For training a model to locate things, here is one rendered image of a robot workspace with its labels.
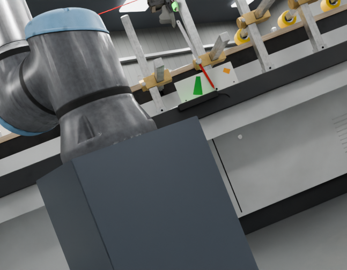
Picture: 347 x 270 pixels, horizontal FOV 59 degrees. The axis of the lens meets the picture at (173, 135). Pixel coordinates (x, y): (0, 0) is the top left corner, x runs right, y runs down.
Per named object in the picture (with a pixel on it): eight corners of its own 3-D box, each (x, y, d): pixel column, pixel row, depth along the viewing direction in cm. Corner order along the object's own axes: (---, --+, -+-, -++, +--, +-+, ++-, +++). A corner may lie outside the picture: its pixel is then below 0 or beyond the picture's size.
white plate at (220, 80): (239, 82, 129) (230, 61, 130) (182, 104, 128) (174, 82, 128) (238, 82, 130) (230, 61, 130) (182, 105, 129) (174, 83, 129)
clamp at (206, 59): (226, 57, 130) (222, 46, 130) (197, 68, 129) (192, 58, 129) (223, 61, 135) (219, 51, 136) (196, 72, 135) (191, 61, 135)
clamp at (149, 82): (172, 79, 128) (168, 67, 128) (142, 90, 127) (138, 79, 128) (171, 82, 134) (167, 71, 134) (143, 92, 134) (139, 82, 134)
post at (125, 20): (169, 117, 129) (127, 13, 130) (161, 120, 129) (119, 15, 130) (168, 118, 132) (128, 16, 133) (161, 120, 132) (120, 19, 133)
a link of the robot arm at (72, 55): (84, 90, 49) (44, -11, 49) (36, 125, 59) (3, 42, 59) (146, 83, 61) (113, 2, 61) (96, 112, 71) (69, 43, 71)
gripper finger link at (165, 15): (163, 31, 124) (155, 10, 124) (177, 26, 124) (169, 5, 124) (163, 28, 121) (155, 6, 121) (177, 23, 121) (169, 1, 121)
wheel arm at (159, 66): (165, 67, 105) (161, 55, 105) (156, 70, 105) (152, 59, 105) (164, 90, 148) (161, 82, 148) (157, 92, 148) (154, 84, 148)
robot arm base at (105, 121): (176, 123, 57) (157, 74, 57) (83, 156, 46) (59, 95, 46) (131, 144, 72) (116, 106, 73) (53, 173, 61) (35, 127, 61)
